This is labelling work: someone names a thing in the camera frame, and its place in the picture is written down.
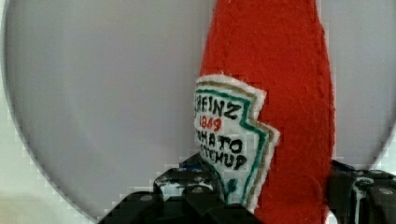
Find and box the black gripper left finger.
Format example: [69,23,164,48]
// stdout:
[98,154,263,224]

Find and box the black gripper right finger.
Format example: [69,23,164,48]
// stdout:
[327,161,396,224]

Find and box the red felt ketchup bottle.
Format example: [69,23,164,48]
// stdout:
[200,0,334,224]

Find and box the grey round plate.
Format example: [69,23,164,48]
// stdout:
[1,0,395,220]

